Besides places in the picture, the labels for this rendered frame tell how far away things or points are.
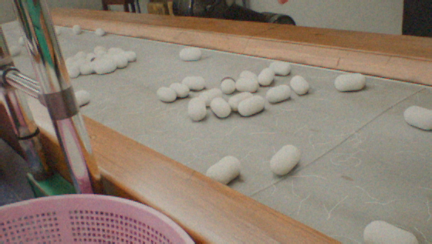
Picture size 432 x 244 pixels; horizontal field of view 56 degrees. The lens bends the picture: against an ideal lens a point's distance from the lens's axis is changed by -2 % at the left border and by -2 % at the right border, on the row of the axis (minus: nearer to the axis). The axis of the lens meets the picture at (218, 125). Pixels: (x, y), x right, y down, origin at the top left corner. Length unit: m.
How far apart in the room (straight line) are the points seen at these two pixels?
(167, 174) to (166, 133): 0.13
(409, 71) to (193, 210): 0.35
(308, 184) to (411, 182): 0.08
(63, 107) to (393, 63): 0.40
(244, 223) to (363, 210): 0.10
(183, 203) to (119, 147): 0.12
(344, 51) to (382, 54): 0.05
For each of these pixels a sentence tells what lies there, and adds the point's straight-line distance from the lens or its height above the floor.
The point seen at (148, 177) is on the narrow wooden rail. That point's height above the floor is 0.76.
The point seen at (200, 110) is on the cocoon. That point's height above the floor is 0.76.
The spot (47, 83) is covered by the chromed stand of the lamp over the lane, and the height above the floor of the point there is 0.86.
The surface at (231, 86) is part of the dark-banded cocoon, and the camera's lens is 0.54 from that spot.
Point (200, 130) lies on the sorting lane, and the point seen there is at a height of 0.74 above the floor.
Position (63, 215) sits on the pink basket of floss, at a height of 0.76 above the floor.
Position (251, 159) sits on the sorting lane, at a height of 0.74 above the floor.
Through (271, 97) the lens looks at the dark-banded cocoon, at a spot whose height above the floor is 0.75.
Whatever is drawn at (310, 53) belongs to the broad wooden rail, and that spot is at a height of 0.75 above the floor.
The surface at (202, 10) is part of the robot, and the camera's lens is 1.23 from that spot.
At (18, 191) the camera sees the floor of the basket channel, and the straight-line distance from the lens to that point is 0.60.
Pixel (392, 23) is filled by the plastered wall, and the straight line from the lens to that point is 2.79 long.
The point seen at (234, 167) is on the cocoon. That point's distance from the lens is 0.36.
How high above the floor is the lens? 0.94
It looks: 26 degrees down
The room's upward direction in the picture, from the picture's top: 9 degrees counter-clockwise
